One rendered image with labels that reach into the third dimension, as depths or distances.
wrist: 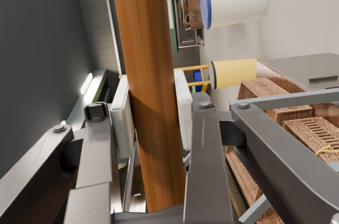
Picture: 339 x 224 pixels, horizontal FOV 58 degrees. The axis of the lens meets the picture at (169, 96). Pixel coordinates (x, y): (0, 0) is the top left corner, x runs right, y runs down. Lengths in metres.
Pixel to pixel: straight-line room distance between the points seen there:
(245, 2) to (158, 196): 3.24
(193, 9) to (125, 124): 4.08
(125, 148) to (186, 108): 0.04
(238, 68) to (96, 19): 5.84
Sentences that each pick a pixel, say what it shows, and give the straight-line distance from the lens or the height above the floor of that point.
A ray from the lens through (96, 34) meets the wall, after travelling 9.00.
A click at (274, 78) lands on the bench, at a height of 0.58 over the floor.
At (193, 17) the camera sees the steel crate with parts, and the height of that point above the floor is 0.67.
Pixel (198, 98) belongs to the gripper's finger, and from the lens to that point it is 0.18.
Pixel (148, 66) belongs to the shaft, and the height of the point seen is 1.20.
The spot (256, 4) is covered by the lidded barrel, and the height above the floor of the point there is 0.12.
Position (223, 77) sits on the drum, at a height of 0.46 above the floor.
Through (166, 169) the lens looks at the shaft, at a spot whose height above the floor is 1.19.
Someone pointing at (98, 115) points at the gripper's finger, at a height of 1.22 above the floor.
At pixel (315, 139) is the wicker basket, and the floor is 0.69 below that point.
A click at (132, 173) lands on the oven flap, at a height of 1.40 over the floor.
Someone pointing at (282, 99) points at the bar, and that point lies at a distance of 1.22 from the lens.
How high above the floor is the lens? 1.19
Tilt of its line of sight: 1 degrees down
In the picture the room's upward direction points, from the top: 97 degrees counter-clockwise
